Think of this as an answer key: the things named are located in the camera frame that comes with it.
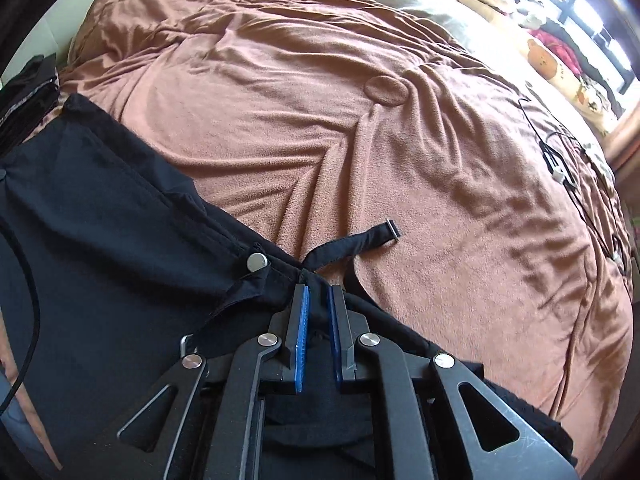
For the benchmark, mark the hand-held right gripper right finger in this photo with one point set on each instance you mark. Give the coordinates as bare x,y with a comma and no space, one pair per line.
332,335

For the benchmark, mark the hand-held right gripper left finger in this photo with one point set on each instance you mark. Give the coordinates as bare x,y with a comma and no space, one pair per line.
301,340

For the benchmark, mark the black pants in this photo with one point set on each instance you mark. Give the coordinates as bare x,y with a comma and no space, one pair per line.
100,210

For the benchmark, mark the brown blanket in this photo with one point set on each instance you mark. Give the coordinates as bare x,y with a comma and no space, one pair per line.
350,135

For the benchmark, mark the yellow bear print cushion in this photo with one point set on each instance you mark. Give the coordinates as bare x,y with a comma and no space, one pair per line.
545,60

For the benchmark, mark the pile of clothes and toys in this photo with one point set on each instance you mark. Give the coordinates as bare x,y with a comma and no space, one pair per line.
555,42

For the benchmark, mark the stack of folded black clothes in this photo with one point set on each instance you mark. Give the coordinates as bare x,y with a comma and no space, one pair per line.
30,90

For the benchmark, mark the cream leather headboard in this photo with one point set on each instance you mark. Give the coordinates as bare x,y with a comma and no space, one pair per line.
70,10

